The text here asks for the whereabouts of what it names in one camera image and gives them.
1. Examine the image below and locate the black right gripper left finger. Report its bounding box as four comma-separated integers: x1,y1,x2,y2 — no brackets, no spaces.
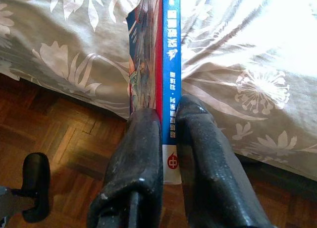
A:
86,108,164,228

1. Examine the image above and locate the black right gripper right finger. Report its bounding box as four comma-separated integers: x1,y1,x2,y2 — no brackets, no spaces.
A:
176,94,275,228

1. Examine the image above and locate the blue spine illustrated book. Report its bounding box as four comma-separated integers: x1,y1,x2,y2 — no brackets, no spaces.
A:
125,0,183,185

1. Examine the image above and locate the dark bed base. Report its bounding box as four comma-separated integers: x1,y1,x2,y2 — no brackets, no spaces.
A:
232,152,317,201

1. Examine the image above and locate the beige floral bed sheet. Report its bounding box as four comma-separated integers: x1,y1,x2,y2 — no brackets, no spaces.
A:
0,0,317,181

